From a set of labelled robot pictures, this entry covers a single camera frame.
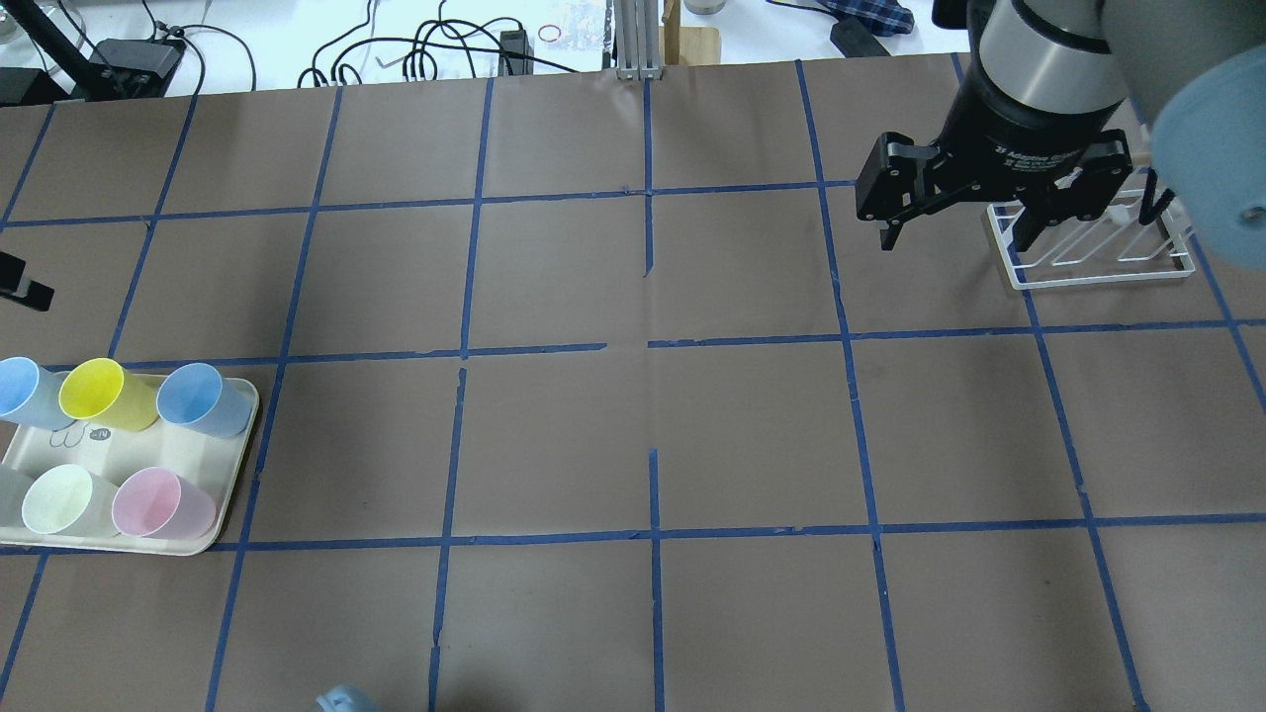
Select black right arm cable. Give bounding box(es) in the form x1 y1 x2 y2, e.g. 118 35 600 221
1137 168 1177 226

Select wooden board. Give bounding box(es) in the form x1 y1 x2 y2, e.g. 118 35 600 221
660 1 722 66

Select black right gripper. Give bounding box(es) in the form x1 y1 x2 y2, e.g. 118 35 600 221
855 79 1133 253

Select pale green cup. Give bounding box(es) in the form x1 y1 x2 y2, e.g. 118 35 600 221
20 464 122 538

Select aluminium frame post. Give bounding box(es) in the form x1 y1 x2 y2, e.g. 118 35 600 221
609 0 662 81

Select yellow cup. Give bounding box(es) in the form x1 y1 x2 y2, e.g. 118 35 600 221
57 359 160 432

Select light blue cup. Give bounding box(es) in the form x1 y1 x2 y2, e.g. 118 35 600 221
1 357 76 431

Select black power adapter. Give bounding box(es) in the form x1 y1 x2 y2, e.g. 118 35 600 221
498 29 534 76

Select blue checkered cloth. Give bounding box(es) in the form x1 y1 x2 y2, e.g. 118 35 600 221
818 0 915 38

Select pink cup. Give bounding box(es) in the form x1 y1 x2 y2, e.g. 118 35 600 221
110 466 219 541

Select white wire cup rack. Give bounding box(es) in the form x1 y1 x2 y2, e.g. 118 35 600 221
982 165 1196 291

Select cream plastic tray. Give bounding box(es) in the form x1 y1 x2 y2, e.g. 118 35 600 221
1 421 249 556

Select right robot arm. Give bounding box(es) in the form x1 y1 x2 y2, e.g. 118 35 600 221
855 1 1265 269

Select black cables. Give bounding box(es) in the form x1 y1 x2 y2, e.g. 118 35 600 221
197 0 594 90

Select white translucent plastic cup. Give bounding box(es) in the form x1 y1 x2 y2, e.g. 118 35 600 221
0 462 35 530

